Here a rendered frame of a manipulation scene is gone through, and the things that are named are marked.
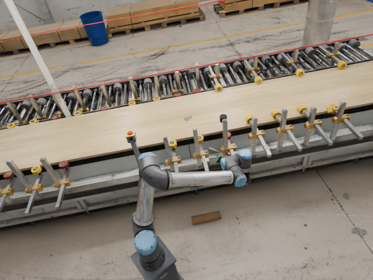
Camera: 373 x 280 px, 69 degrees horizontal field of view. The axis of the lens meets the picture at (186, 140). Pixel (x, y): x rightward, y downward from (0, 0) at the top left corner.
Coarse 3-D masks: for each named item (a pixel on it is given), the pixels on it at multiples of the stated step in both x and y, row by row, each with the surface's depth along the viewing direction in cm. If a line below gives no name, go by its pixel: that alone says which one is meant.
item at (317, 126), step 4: (304, 112) 246; (308, 112) 245; (308, 116) 241; (316, 124) 231; (316, 128) 230; (320, 128) 227; (320, 132) 225; (324, 132) 223; (324, 136) 220; (324, 140) 221; (328, 140) 216; (328, 144) 216
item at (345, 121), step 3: (336, 111) 241; (342, 120) 233; (345, 120) 231; (345, 123) 230; (348, 123) 228; (348, 126) 227; (351, 126) 225; (351, 129) 223; (354, 129) 221; (354, 132) 220; (357, 132) 219; (357, 135) 217; (360, 135) 216; (360, 138) 216
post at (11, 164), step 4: (8, 160) 214; (8, 164) 214; (12, 164) 216; (12, 168) 218; (16, 168) 219; (16, 172) 221; (20, 172) 224; (20, 176) 224; (24, 176) 229; (20, 180) 227; (24, 180) 228; (24, 184) 231; (28, 184) 232; (28, 188) 235; (36, 196) 242
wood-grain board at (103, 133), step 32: (352, 64) 306; (192, 96) 299; (224, 96) 291; (256, 96) 284; (288, 96) 277; (320, 96) 270; (352, 96) 264; (32, 128) 292; (64, 128) 284; (96, 128) 277; (128, 128) 271; (160, 128) 264; (0, 160) 259; (32, 160) 253; (64, 160) 247
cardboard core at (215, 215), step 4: (212, 212) 283; (216, 212) 281; (192, 216) 282; (196, 216) 281; (200, 216) 280; (204, 216) 280; (208, 216) 279; (212, 216) 279; (216, 216) 279; (220, 216) 279; (192, 220) 279; (196, 220) 279; (200, 220) 279; (204, 220) 279; (208, 220) 279; (212, 220) 281
